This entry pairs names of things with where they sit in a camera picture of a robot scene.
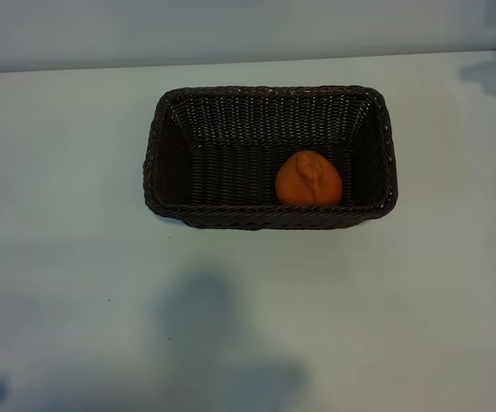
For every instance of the dark brown woven basket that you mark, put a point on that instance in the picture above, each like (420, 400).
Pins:
(231, 180)

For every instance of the orange fruit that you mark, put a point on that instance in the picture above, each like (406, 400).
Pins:
(308, 182)

